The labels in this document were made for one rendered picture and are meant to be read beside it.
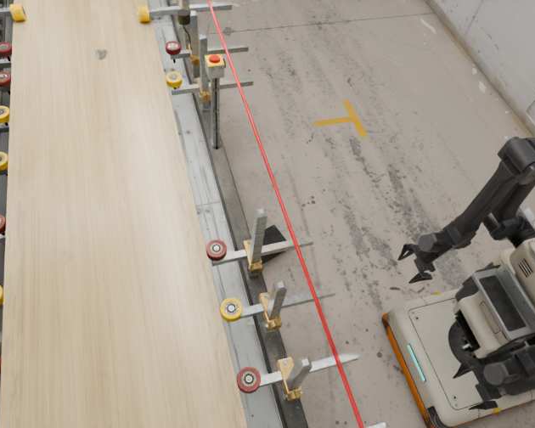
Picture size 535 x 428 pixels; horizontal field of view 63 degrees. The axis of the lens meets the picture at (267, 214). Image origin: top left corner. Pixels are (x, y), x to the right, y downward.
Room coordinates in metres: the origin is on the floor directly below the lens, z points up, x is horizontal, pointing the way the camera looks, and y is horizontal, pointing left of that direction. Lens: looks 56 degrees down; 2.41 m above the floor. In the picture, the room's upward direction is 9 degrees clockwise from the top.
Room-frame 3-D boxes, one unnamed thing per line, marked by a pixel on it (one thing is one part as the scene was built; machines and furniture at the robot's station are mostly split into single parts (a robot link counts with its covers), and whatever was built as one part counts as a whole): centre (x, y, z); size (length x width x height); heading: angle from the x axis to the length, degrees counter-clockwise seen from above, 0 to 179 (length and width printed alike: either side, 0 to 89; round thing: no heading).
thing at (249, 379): (0.34, -0.03, 0.85); 0.08 x 0.08 x 0.11
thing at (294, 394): (0.39, -0.17, 0.81); 0.14 x 0.06 x 0.05; 24
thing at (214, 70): (1.50, 0.32, 1.18); 0.07 x 0.07 x 0.08; 24
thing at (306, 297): (0.65, -0.11, 0.83); 0.43 x 0.03 x 0.04; 114
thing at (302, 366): (0.37, -0.18, 0.88); 0.04 x 0.04 x 0.48; 24
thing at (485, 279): (0.71, -0.88, 0.99); 0.28 x 0.16 x 0.22; 24
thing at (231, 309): (0.57, 0.07, 0.85); 0.08 x 0.08 x 0.11
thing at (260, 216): (0.82, 0.02, 0.93); 0.04 x 0.04 x 0.48; 24
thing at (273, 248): (0.88, -0.01, 0.80); 0.43 x 0.03 x 0.04; 114
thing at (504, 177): (0.84, -0.64, 1.40); 0.11 x 0.06 x 0.43; 24
